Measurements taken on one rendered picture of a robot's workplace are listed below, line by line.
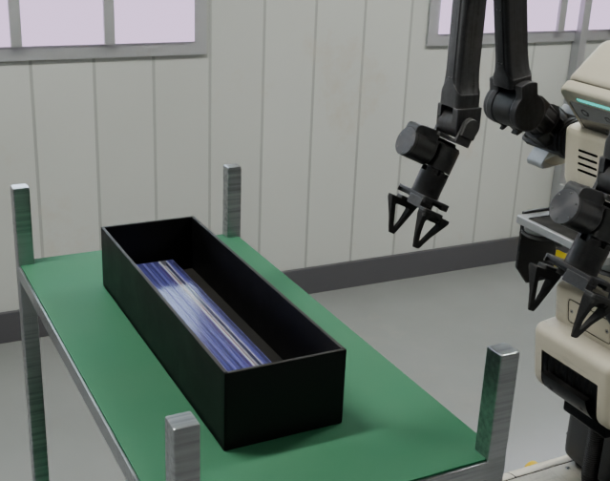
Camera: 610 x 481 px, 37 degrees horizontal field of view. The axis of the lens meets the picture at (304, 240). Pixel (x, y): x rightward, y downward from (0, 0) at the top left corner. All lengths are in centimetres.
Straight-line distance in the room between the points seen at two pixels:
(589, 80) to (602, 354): 53
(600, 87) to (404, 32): 221
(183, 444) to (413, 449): 36
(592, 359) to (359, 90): 219
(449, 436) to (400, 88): 281
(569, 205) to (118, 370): 72
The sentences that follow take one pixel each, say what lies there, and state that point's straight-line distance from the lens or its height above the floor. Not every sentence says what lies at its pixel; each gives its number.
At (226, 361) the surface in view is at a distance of 131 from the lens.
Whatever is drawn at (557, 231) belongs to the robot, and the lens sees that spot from 181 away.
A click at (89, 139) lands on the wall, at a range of 347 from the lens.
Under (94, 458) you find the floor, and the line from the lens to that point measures 292.
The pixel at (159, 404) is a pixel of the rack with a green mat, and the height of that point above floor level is 95.
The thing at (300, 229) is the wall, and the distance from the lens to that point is 388.
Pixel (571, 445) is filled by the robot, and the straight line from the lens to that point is 247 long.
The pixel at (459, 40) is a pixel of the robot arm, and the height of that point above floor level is 138.
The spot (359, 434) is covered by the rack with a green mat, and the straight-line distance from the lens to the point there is 125.
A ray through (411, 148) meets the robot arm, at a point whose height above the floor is 118.
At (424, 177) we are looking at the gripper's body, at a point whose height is 111.
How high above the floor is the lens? 161
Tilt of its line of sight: 20 degrees down
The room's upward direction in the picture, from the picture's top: 2 degrees clockwise
